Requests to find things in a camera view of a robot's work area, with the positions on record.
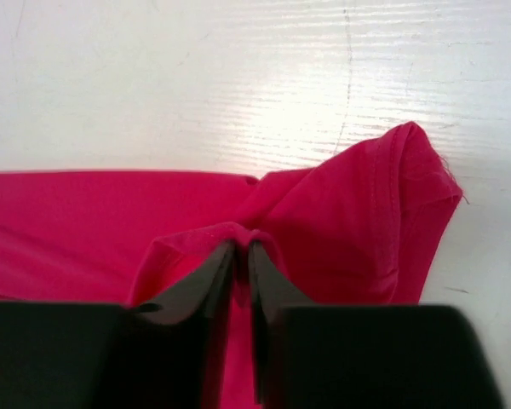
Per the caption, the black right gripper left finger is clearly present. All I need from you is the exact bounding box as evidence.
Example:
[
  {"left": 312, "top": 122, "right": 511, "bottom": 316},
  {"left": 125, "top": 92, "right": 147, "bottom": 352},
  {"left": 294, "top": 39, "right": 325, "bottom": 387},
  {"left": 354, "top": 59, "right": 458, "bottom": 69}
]
[{"left": 0, "top": 242, "right": 234, "bottom": 408}]

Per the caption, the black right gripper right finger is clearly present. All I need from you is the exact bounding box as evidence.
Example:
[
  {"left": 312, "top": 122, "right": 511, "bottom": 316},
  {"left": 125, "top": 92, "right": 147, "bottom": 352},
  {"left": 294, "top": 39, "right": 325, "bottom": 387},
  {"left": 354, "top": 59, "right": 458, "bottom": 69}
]
[{"left": 248, "top": 242, "right": 505, "bottom": 408}]

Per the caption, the magenta t shirt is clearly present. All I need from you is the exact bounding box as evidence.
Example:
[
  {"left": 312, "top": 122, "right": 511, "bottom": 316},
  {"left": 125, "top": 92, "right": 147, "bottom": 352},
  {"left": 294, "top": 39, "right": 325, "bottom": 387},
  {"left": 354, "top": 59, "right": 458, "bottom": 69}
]
[{"left": 0, "top": 120, "right": 463, "bottom": 409}]

